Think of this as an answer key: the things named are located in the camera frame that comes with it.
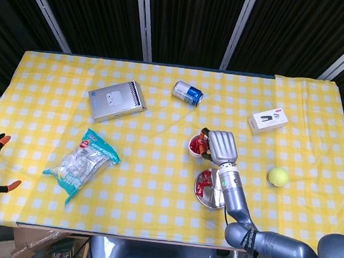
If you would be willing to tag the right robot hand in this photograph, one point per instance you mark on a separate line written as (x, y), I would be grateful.
(222, 146)

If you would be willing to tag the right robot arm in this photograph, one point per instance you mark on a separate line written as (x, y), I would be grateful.
(238, 199)

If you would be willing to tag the white paper cup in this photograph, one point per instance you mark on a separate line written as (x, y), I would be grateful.
(192, 153)

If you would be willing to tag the metal bowl of red candies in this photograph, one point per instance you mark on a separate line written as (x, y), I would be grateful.
(211, 197)

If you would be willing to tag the white stapler box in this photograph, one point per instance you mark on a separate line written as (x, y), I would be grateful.
(267, 121)

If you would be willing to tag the blue beverage can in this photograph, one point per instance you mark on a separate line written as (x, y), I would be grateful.
(187, 93)

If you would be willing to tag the yellow tennis ball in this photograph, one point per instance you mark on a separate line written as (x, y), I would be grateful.
(278, 176)

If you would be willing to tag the yellow checkered tablecloth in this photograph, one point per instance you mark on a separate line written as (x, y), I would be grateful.
(155, 179)

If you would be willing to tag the brown cardboard box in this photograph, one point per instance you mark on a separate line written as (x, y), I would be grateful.
(30, 240)

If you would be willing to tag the teal snack bag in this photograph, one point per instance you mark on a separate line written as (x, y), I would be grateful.
(83, 163)

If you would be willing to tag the silver earbuds box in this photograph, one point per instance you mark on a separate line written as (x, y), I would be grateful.
(113, 102)

